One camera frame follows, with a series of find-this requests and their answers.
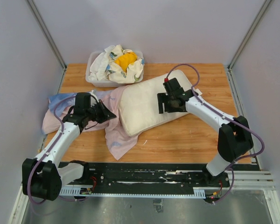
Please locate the white crumpled cloth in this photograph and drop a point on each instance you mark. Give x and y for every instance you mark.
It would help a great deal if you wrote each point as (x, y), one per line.
(98, 68)

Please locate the aluminium frame post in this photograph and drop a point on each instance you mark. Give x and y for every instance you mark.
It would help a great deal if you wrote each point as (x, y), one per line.
(251, 30)
(40, 21)

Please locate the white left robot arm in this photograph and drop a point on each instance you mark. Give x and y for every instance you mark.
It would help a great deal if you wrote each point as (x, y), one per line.
(42, 178)

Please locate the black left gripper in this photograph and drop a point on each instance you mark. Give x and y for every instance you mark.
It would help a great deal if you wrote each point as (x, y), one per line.
(106, 114)

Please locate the translucent plastic bin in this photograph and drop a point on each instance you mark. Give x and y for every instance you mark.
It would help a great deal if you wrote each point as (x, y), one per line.
(106, 83)

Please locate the cream floral printed cloth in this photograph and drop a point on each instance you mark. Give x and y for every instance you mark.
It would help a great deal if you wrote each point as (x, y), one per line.
(114, 72)

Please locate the pink blue printed pillowcase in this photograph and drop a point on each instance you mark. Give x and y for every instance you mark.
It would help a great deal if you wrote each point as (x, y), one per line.
(118, 142)

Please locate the left aluminium frame post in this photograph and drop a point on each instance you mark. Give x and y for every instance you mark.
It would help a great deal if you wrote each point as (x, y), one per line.
(40, 21)

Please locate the yellow orange cloth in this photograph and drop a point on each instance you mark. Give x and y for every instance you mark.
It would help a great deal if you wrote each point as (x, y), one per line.
(125, 60)

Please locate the cream white pillow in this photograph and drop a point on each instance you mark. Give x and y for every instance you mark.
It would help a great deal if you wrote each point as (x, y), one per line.
(138, 107)

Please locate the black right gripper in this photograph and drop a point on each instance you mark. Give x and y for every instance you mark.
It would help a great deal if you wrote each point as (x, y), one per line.
(163, 97)

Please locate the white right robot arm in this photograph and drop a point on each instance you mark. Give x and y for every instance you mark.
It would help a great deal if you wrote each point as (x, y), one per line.
(234, 139)

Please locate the right aluminium frame post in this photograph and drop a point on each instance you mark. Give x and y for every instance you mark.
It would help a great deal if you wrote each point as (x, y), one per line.
(251, 30)

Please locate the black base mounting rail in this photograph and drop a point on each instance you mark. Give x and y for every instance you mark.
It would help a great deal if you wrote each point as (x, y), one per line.
(149, 179)

